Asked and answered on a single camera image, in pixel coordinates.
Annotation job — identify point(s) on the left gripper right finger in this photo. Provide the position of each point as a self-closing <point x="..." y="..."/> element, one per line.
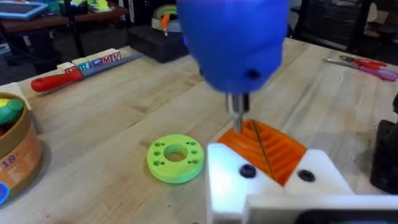
<point x="317" y="174"/>

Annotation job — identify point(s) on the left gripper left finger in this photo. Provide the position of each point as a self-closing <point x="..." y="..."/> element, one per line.
<point x="228" y="174"/>

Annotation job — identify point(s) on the blue electric screwdriver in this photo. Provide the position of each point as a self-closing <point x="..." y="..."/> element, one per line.
<point x="233" y="43"/>

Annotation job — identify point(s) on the green disc with holes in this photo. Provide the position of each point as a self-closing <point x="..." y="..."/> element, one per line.
<point x="175" y="158"/>

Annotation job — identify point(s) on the black stand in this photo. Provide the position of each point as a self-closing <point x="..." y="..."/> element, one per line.
<point x="385" y="155"/>

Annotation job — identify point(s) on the black box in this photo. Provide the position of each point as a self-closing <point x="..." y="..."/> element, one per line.
<point x="155" y="43"/>

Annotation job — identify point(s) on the black chair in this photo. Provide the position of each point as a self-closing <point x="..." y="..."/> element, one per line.
<point x="329" y="21"/>

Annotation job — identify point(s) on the roll of tape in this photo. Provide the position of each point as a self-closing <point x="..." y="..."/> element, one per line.
<point x="171" y="18"/>

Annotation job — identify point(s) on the row of letter blocks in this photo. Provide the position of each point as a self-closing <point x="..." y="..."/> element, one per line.
<point x="93" y="60"/>

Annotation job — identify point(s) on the brown tub with toys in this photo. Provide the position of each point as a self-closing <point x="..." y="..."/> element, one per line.
<point x="15" y="155"/>

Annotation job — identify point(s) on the brown side table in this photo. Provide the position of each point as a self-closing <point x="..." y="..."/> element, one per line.
<point x="46" y="21"/>

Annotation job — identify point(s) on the blue tray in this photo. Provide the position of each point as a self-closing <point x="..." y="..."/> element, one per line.
<point x="21" y="8"/>

